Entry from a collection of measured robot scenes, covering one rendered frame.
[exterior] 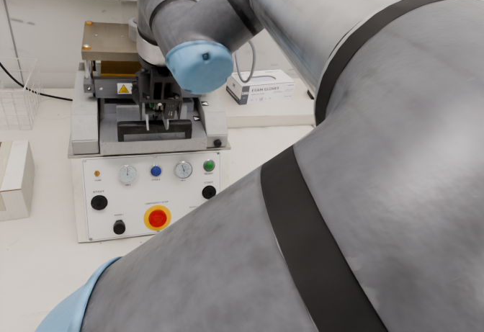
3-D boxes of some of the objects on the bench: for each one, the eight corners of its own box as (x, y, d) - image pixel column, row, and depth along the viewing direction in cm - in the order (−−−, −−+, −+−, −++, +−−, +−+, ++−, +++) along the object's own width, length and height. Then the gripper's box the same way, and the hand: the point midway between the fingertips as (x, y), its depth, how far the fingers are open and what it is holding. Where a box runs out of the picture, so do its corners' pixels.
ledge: (205, 87, 146) (206, 77, 143) (377, 87, 173) (379, 78, 170) (224, 128, 124) (225, 117, 121) (417, 120, 151) (422, 111, 148)
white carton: (225, 89, 137) (227, 71, 133) (276, 85, 147) (279, 68, 143) (239, 105, 129) (242, 86, 125) (292, 99, 139) (296, 81, 135)
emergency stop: (148, 225, 82) (148, 209, 81) (166, 223, 83) (166, 207, 83) (149, 228, 81) (148, 212, 80) (167, 226, 82) (166, 209, 81)
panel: (87, 241, 78) (80, 158, 74) (220, 225, 88) (221, 150, 84) (86, 245, 76) (79, 160, 72) (223, 228, 86) (223, 151, 82)
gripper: (134, 74, 55) (134, 151, 72) (193, 75, 57) (179, 148, 74) (130, 36, 59) (131, 117, 76) (185, 38, 62) (174, 116, 79)
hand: (154, 118), depth 76 cm, fingers closed, pressing on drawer
